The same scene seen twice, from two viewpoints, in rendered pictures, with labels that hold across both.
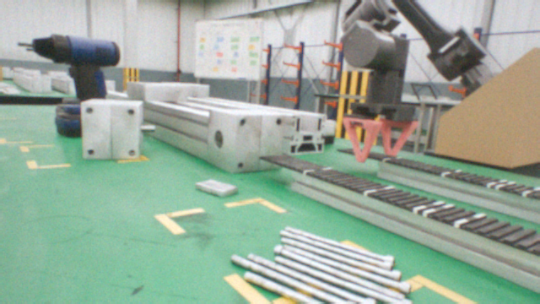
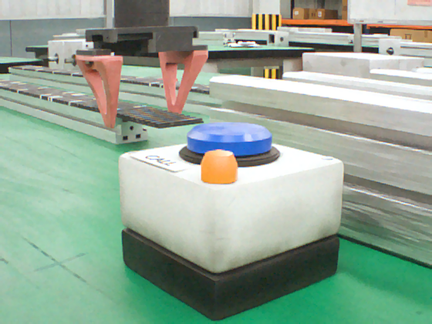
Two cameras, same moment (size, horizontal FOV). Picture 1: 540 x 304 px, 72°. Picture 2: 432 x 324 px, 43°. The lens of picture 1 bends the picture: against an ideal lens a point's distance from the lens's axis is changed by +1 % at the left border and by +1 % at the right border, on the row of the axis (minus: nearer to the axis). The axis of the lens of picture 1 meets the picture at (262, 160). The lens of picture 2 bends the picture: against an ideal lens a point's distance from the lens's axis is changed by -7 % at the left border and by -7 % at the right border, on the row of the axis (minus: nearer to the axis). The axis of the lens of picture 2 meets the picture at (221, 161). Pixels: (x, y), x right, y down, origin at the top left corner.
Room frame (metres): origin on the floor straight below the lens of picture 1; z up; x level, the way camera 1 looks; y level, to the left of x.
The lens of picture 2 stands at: (1.23, -0.14, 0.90)
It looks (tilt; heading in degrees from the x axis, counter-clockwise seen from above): 13 degrees down; 178
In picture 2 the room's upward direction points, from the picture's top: straight up
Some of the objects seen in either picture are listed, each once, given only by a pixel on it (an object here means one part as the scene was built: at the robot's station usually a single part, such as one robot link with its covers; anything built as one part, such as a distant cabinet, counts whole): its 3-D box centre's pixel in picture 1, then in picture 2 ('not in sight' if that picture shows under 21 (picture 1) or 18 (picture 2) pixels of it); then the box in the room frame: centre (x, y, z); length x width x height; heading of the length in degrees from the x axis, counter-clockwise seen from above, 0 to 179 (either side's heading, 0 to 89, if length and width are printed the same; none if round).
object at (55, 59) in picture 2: not in sight; (66, 58); (-0.29, -0.49, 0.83); 0.11 x 0.10 x 0.10; 127
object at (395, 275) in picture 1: (335, 257); not in sight; (0.29, -0.07, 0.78); 0.11 x 0.01 x 0.01; 55
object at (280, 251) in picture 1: (332, 272); not in sight; (0.26, -0.06, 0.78); 0.11 x 0.01 x 0.01; 55
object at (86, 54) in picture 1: (72, 86); not in sight; (0.83, 0.43, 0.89); 0.20 x 0.08 x 0.22; 135
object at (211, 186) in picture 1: (216, 187); not in sight; (0.47, 0.06, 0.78); 0.05 x 0.03 x 0.01; 54
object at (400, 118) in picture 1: (388, 134); (120, 79); (0.65, -0.22, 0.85); 0.07 x 0.07 x 0.09; 36
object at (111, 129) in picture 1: (121, 128); not in sight; (0.66, 0.26, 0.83); 0.11 x 0.10 x 0.10; 105
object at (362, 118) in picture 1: (369, 134); (163, 75); (0.62, -0.18, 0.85); 0.07 x 0.07 x 0.09; 36
